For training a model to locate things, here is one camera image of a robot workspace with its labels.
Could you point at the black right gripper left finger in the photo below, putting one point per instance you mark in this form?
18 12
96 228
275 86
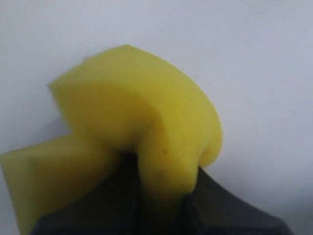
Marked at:
111 208

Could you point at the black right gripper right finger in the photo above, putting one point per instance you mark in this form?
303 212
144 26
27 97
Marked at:
212 210

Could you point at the yellow sponge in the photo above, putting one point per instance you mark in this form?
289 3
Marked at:
123 100

